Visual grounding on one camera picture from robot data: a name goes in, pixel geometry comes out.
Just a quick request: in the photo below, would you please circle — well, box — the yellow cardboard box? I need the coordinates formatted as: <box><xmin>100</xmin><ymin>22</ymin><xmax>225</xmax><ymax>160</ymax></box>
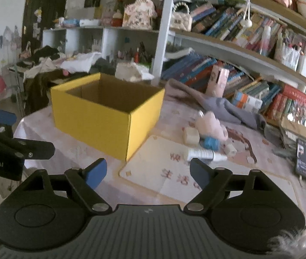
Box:
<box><xmin>50</xmin><ymin>72</ymin><xmax>166</xmax><ymax>162</ymax></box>

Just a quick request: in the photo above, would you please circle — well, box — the pink upright carton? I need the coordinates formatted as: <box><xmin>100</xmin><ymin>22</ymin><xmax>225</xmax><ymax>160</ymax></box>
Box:
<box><xmin>205</xmin><ymin>65</ymin><xmax>230</xmax><ymax>98</ymax></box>

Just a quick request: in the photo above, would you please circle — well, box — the white cubby shelf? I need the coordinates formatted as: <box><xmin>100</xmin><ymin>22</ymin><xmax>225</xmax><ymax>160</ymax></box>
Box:
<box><xmin>42</xmin><ymin>25</ymin><xmax>160</xmax><ymax>68</ymax></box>

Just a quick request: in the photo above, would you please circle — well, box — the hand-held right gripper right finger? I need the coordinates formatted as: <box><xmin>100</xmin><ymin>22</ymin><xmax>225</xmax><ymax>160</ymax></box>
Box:
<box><xmin>183</xmin><ymin>158</ymin><xmax>273</xmax><ymax>212</ymax></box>

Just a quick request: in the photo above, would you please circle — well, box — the white tissue bag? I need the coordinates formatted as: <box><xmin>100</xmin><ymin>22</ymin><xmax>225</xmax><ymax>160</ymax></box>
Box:
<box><xmin>115</xmin><ymin>62</ymin><xmax>155</xmax><ymax>83</ymax></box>

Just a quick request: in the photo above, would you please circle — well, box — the dark green cloth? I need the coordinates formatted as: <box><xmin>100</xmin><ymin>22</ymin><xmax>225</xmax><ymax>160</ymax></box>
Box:
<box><xmin>94</xmin><ymin>59</ymin><xmax>116</xmax><ymax>75</ymax></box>

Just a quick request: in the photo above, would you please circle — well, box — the white printed mat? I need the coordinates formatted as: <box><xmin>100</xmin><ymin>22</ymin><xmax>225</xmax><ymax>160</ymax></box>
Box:
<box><xmin>118</xmin><ymin>135</ymin><xmax>302</xmax><ymax>211</ymax></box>

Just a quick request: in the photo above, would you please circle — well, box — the white cube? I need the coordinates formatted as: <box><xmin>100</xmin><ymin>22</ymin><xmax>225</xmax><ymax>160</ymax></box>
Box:
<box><xmin>183</xmin><ymin>127</ymin><xmax>200</xmax><ymax>145</ymax></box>

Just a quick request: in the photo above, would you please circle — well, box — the row of colourful books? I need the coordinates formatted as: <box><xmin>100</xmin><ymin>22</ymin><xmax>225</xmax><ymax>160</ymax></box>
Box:
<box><xmin>191</xmin><ymin>0</ymin><xmax>306</xmax><ymax>60</ymax></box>

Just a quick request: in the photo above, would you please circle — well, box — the grey and pink cloth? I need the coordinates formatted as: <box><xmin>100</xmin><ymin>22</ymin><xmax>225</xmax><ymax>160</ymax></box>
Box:
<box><xmin>164</xmin><ymin>78</ymin><xmax>267</xmax><ymax>130</ymax></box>

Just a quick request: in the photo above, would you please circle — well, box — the row of red-spined books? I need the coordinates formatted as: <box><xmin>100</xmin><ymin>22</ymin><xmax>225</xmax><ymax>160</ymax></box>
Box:
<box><xmin>223</xmin><ymin>70</ymin><xmax>306</xmax><ymax>122</ymax></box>

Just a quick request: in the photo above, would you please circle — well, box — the red round doll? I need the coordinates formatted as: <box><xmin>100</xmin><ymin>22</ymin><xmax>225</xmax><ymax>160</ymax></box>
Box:
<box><xmin>111</xmin><ymin>9</ymin><xmax>124</xmax><ymax>27</ymax></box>

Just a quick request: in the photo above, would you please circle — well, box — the cream quilted handbag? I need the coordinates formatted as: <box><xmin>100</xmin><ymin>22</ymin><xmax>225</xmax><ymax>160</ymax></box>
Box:
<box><xmin>170</xmin><ymin>2</ymin><xmax>192</xmax><ymax>31</ymax></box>

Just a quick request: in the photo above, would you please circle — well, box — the blue packet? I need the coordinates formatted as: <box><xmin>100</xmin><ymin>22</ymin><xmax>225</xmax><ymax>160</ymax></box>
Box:
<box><xmin>200</xmin><ymin>136</ymin><xmax>221</xmax><ymax>150</ymax></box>

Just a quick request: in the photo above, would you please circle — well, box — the pink plush toy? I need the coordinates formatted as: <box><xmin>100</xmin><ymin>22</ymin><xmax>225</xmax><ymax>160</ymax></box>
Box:
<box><xmin>195</xmin><ymin>111</ymin><xmax>229</xmax><ymax>142</ymax></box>

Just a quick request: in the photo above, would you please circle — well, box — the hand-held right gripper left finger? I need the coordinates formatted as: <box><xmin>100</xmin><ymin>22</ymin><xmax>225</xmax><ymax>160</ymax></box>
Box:
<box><xmin>21</xmin><ymin>158</ymin><xmax>109</xmax><ymax>212</ymax></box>

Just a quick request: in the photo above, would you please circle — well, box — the floral fabric bag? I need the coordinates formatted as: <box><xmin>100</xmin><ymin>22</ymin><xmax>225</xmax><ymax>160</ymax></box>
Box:
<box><xmin>122</xmin><ymin>0</ymin><xmax>157</xmax><ymax>30</ymax></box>

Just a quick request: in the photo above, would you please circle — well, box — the white cloth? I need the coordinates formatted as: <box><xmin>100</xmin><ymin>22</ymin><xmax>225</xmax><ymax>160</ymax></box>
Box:
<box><xmin>61</xmin><ymin>52</ymin><xmax>102</xmax><ymax>73</ymax></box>

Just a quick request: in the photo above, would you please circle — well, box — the brown garment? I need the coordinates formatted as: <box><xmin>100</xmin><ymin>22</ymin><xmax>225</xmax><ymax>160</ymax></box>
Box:
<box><xmin>23</xmin><ymin>69</ymin><xmax>67</xmax><ymax>115</ymax></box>

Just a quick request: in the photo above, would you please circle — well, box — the grey fluffy fur trim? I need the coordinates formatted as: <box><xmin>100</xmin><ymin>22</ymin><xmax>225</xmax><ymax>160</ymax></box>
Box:
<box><xmin>266</xmin><ymin>194</ymin><xmax>306</xmax><ymax>259</ymax></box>

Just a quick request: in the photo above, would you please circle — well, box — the flat cardboard piece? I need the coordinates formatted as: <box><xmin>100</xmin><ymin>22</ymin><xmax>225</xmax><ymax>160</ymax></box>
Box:
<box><xmin>280</xmin><ymin>116</ymin><xmax>306</xmax><ymax>143</ymax></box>

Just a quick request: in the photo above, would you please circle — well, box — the white bookshelf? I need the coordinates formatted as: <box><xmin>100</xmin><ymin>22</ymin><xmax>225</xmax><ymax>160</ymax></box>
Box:
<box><xmin>150</xmin><ymin>0</ymin><xmax>306</xmax><ymax>130</ymax></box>

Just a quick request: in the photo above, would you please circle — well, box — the thick dark-covered book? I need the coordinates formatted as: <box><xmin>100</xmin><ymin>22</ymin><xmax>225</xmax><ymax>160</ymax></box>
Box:
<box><xmin>165</xmin><ymin>47</ymin><xmax>194</xmax><ymax>60</ymax></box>

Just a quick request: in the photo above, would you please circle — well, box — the white tube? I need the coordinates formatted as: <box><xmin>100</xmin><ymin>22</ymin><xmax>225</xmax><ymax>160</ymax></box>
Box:
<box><xmin>185</xmin><ymin>149</ymin><xmax>227</xmax><ymax>164</ymax></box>

